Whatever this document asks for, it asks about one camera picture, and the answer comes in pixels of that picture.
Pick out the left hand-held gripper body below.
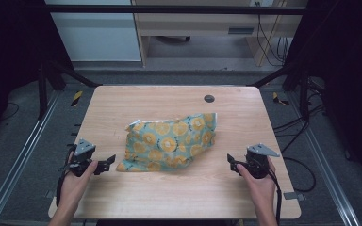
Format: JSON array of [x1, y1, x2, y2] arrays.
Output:
[[63, 138, 97, 178]]

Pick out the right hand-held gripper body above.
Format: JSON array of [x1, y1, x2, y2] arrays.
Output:
[[244, 143, 281, 180]]

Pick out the teal cloth with orange print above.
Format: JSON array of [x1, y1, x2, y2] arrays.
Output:
[[115, 112, 218, 173]]

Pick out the person's right hand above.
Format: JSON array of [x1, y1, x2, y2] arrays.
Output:
[[236, 157, 277, 205]]

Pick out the person's left hand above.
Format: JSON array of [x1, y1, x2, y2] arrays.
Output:
[[56, 159, 99, 209]]

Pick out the yellow black floor tape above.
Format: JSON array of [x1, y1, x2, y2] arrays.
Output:
[[271, 91, 290, 106], [71, 90, 84, 107]]

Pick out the white cabinet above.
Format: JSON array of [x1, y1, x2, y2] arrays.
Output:
[[44, 0, 143, 63]]

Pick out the black curtain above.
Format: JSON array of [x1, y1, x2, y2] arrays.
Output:
[[284, 0, 362, 185], [0, 0, 74, 149]]

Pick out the light wooden desk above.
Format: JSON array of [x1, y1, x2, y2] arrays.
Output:
[[131, 0, 309, 68]]

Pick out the black metal crossbar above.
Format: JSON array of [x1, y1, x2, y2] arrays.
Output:
[[42, 4, 309, 16]]

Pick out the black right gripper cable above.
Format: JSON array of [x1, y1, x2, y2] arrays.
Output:
[[268, 168, 283, 226]]

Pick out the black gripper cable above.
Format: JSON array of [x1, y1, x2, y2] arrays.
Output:
[[55, 144, 77, 207], [268, 168, 283, 226]]

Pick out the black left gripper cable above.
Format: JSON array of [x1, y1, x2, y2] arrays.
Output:
[[55, 144, 77, 207]]

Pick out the black floor cables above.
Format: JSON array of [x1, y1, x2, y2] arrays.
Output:
[[272, 76, 327, 193]]

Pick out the aluminium floor rail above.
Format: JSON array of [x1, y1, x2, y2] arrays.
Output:
[[0, 89, 61, 226], [287, 90, 361, 226]]

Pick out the black metal frame stand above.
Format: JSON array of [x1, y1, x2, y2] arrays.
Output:
[[37, 59, 102, 121], [250, 59, 313, 121]]

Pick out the thin black floor cable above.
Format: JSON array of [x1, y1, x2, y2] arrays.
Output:
[[0, 101, 21, 122]]

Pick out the black hanging cables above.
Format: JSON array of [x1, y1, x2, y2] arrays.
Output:
[[255, 1, 292, 68]]

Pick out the yellow hanging cable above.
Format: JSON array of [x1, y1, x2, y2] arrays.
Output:
[[257, 0, 288, 68]]

